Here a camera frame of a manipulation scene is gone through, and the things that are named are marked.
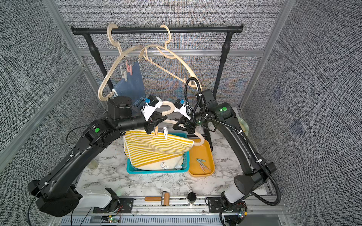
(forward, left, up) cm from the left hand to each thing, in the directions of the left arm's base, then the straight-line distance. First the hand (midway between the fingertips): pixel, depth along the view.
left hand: (167, 113), depth 59 cm
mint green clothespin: (-4, -18, -40) cm, 44 cm away
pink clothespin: (-9, -19, -40) cm, 46 cm away
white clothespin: (-3, +1, -9) cm, 9 cm away
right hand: (0, -4, -6) cm, 7 cm away
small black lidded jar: (-25, -10, -35) cm, 45 cm away
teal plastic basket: (-9, -7, -41) cm, 42 cm away
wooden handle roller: (-25, +4, -40) cm, 47 cm away
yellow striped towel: (-3, +15, -24) cm, 29 cm away
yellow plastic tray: (+2, -22, -43) cm, 48 cm away
